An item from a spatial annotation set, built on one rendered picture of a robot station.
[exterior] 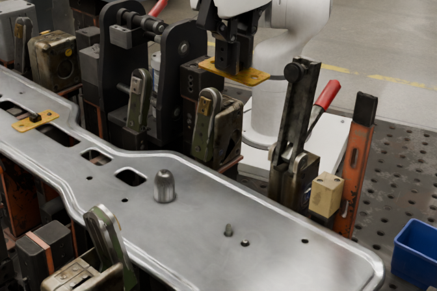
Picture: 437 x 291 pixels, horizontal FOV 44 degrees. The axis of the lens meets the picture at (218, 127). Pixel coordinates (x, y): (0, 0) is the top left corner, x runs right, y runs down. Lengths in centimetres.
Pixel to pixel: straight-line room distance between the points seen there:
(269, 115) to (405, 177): 39
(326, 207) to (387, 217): 56
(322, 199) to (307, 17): 60
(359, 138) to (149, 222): 32
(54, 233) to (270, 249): 30
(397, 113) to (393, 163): 182
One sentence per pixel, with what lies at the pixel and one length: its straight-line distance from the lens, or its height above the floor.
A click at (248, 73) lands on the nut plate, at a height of 125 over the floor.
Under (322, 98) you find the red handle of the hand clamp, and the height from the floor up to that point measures 113.
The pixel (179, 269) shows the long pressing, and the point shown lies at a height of 100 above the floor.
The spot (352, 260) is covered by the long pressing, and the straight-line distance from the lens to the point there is 77.
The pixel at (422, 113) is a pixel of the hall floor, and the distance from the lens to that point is 341.
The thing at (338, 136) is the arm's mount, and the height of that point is 76.
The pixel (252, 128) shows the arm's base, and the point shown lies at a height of 76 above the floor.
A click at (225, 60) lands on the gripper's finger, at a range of 61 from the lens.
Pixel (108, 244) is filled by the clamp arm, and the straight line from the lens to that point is 65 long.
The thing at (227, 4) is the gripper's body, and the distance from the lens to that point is 56.
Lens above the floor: 151
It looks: 30 degrees down
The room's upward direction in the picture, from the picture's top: 2 degrees clockwise
